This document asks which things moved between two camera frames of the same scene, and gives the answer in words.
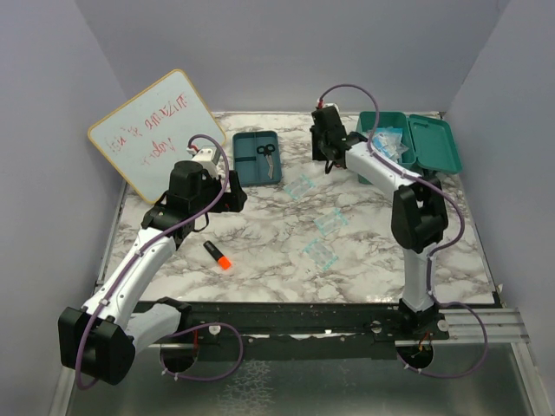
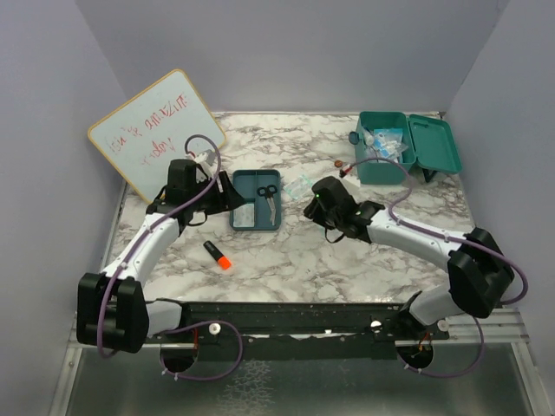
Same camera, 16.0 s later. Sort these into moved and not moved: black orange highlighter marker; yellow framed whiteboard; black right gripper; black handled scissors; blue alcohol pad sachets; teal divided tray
Moved: black right gripper; teal divided tray; black handled scissors
Not moved: black orange highlighter marker; blue alcohol pad sachets; yellow framed whiteboard
